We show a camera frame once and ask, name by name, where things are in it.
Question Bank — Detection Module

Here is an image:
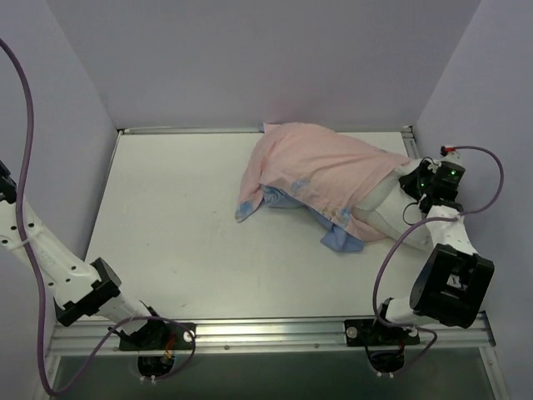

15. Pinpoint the aluminium rail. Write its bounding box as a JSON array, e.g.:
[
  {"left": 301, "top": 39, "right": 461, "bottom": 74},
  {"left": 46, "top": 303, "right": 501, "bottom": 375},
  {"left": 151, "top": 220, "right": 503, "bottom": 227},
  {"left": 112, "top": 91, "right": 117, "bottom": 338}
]
[
  {"left": 46, "top": 313, "right": 496, "bottom": 358},
  {"left": 401, "top": 126, "right": 476, "bottom": 314},
  {"left": 120, "top": 126, "right": 413, "bottom": 135}
]

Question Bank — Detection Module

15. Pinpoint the white pillow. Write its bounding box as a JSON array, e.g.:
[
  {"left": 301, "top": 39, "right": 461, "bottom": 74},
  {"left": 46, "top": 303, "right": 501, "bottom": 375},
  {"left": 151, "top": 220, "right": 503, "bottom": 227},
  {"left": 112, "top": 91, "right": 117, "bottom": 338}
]
[{"left": 352, "top": 167, "right": 422, "bottom": 240}]

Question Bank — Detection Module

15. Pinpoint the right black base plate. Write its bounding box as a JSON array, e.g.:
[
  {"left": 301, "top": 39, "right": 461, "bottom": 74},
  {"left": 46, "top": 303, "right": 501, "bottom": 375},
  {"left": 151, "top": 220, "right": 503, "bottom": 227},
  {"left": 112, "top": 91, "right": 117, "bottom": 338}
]
[{"left": 343, "top": 318, "right": 421, "bottom": 348}]

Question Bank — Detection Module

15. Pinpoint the thin black wire loop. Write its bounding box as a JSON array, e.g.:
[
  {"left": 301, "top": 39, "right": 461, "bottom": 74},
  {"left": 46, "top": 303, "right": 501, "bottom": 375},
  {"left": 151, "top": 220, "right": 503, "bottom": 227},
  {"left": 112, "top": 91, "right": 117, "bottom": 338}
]
[{"left": 401, "top": 201, "right": 426, "bottom": 228}]

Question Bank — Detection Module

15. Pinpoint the back aluminium rail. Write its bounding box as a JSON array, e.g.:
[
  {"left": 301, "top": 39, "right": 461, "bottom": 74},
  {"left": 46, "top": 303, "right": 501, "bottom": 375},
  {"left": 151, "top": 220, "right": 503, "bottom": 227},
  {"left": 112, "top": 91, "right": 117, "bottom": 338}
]
[{"left": 120, "top": 126, "right": 413, "bottom": 135}]

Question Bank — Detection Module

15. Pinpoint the right side aluminium rail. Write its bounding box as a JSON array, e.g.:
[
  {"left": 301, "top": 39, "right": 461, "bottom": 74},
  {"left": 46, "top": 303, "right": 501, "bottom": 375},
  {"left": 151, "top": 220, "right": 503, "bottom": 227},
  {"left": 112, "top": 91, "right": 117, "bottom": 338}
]
[{"left": 401, "top": 126, "right": 476, "bottom": 314}]

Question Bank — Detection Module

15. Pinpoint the blue pink printed pillowcase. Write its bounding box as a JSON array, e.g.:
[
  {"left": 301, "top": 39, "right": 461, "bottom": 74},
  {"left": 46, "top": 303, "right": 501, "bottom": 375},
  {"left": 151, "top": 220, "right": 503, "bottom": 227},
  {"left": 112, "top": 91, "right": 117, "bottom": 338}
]
[{"left": 235, "top": 122, "right": 410, "bottom": 253}]

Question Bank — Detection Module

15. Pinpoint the front aluminium rail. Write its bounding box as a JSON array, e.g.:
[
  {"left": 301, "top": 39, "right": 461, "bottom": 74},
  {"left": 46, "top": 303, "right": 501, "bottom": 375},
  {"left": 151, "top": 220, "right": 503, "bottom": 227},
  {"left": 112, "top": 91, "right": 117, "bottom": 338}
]
[{"left": 46, "top": 313, "right": 496, "bottom": 358}]

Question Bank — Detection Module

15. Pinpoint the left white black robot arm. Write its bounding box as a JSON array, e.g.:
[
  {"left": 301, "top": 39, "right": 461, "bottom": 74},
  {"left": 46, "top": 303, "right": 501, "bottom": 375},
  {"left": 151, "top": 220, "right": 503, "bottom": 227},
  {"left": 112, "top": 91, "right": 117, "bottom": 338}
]
[{"left": 1, "top": 165, "right": 168, "bottom": 349}]

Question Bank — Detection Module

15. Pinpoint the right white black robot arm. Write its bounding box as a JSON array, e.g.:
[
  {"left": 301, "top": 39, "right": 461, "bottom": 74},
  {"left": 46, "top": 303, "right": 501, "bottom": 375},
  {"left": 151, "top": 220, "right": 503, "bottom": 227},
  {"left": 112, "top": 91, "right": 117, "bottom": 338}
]
[{"left": 369, "top": 152, "right": 495, "bottom": 344}]

